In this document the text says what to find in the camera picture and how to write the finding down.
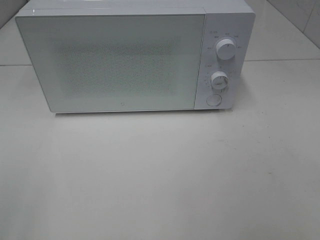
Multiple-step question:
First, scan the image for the white timer knob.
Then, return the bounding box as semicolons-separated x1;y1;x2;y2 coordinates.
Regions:
210;71;229;90

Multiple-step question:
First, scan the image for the white microwave oven body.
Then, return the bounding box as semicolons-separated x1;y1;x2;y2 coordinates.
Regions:
15;0;256;111

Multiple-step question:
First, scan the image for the upper white power knob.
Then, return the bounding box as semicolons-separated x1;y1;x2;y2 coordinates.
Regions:
215;38;237;61

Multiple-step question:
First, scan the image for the round white door button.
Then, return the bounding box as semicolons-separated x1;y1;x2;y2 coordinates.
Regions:
206;94;222;107

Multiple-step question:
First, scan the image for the white microwave door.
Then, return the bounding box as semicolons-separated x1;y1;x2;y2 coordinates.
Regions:
16;14;205;113

